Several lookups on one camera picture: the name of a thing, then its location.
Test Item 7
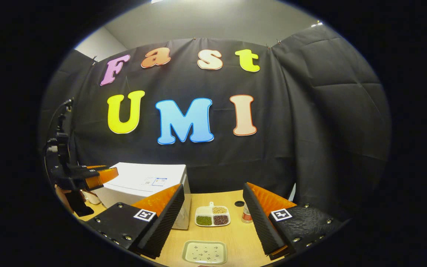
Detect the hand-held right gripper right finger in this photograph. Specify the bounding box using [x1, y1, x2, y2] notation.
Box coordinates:
[243, 182, 345, 260]

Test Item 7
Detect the white microwave oven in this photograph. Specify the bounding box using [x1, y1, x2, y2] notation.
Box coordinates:
[94, 162, 192, 230]

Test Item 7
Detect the pale green square plate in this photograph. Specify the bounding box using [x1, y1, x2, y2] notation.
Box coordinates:
[182, 240, 228, 265]

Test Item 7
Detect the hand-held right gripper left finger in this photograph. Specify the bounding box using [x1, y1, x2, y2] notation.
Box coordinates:
[85, 184, 185, 259]

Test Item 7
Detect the divided dish of beans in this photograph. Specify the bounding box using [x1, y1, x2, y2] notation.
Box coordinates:
[195, 202, 231, 227]

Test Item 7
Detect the white toaster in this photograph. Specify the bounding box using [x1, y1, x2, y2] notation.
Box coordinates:
[82, 190, 102, 205]

